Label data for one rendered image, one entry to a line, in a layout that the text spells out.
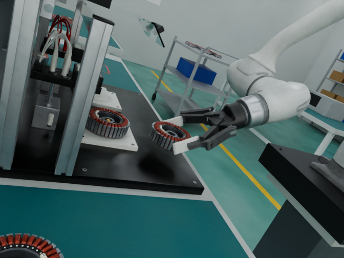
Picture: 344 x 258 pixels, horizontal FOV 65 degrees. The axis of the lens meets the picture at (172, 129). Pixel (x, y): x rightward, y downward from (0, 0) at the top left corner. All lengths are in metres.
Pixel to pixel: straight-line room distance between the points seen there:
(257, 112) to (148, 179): 0.34
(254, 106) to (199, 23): 5.91
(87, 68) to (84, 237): 0.26
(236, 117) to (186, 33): 5.84
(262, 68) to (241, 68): 0.06
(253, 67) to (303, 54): 7.75
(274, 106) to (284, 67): 7.54
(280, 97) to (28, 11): 0.60
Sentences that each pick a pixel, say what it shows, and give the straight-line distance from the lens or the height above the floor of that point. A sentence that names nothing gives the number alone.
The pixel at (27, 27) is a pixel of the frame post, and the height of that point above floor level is 1.01.
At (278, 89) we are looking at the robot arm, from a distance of 0.79.
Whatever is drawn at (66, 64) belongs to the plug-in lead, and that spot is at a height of 0.93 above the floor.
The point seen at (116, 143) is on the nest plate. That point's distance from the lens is 0.66.
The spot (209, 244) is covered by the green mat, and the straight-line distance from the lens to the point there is 0.55.
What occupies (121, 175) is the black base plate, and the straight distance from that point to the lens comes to 0.58.
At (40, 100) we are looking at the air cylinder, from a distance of 0.68.
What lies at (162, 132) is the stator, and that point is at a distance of 0.66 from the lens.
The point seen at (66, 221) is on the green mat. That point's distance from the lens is 0.48.
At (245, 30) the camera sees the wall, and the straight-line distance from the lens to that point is 7.23.
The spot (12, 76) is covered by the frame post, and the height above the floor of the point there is 0.93.
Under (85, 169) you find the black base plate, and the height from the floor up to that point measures 0.77.
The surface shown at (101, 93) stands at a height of 0.88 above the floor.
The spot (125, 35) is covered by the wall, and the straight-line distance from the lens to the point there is 6.13.
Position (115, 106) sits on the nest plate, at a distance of 0.89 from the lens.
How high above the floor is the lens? 1.08
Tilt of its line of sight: 20 degrees down
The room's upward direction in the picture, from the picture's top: 22 degrees clockwise
